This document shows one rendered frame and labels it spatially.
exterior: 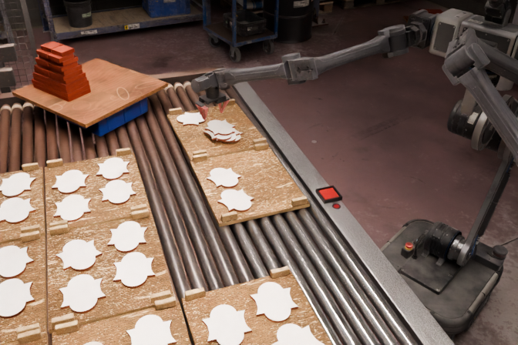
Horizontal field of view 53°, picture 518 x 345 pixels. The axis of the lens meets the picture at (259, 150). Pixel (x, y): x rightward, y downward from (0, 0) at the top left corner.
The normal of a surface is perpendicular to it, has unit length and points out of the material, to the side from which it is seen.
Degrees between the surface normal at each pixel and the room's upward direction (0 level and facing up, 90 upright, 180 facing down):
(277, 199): 0
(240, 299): 0
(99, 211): 0
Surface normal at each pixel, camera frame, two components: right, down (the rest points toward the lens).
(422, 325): 0.03, -0.84
